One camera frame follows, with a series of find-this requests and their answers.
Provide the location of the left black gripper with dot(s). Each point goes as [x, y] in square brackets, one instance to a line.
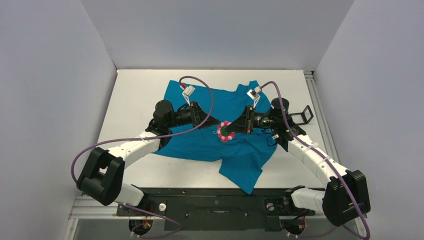
[195, 112]

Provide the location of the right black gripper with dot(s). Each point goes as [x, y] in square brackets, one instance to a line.
[249, 119]

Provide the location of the blue t-shirt garment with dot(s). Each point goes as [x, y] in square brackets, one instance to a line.
[241, 158]

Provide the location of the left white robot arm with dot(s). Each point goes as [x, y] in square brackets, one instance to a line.
[103, 172]

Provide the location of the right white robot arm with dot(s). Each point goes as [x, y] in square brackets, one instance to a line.
[345, 196]

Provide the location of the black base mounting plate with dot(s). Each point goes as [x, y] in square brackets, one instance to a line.
[215, 209]

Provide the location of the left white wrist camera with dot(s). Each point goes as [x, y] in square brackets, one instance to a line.
[187, 91]

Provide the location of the black square frame stand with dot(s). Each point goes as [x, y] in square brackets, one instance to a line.
[304, 117]

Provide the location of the aluminium side rail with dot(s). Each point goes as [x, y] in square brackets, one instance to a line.
[320, 116]

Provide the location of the aluminium front rail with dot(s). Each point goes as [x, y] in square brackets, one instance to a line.
[85, 207]

